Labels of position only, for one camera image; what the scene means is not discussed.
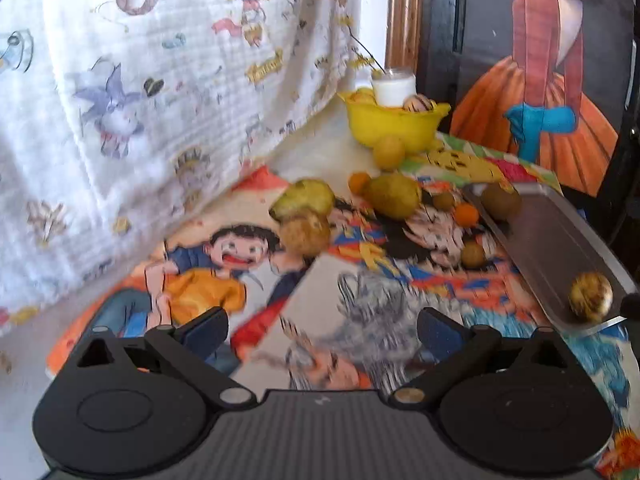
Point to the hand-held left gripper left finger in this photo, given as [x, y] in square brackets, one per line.
[205, 329]

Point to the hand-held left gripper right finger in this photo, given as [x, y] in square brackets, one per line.
[440, 332]

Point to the small brown longan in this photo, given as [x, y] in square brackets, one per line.
[443, 201]
[473, 254]

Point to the small orange kumquat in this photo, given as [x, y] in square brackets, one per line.
[466, 214]
[359, 182]

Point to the metal tray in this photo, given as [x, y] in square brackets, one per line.
[545, 250]

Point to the striped pepino melon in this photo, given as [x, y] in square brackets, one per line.
[419, 102]
[591, 296]
[304, 234]

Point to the yellow-green mango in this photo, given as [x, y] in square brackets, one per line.
[392, 195]

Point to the cartoon printed table mat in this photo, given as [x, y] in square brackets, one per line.
[325, 280]

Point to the brown kiwi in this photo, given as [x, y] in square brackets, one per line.
[501, 201]

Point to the yellow lemon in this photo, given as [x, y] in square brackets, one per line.
[389, 152]
[362, 96]

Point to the yellow plastic bowl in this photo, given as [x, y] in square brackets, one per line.
[390, 122]

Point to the thin dry twig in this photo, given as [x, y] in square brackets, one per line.
[364, 50]

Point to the wall poster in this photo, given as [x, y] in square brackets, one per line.
[545, 85]

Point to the brown wooden frame post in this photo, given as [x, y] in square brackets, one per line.
[402, 15]

